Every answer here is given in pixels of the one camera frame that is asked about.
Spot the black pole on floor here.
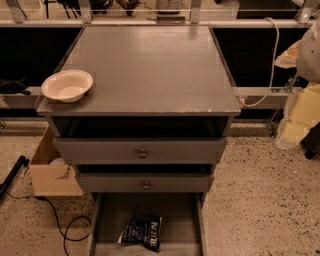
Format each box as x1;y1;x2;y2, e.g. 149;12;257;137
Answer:
0;155;29;199

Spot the black object on rail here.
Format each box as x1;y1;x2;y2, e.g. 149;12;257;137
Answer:
0;79;31;95

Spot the black floor cable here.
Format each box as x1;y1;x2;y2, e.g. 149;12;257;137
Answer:
5;190;92;256

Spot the bottom grey open drawer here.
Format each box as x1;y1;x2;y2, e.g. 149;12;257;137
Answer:
86;193;207;256

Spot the blue chip bag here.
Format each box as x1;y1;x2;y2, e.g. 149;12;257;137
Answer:
118;217;162;252

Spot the top grey drawer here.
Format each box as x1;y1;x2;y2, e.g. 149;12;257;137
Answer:
53;138;226;165

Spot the middle grey drawer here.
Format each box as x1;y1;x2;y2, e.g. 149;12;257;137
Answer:
77;173;214;193

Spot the white bowl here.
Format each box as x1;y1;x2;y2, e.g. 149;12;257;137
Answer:
41;70;93;103

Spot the grey wooden drawer cabinet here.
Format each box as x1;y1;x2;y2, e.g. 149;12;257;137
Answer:
35;25;242;201

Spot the cardboard box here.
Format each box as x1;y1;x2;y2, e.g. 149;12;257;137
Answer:
29;128;83;196

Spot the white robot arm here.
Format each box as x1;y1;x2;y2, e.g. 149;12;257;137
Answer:
275;20;320;149

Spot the white hanging cable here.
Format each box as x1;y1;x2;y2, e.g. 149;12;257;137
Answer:
239;16;281;108

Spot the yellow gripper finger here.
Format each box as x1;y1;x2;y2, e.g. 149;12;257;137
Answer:
275;82;320;149
275;40;301;69

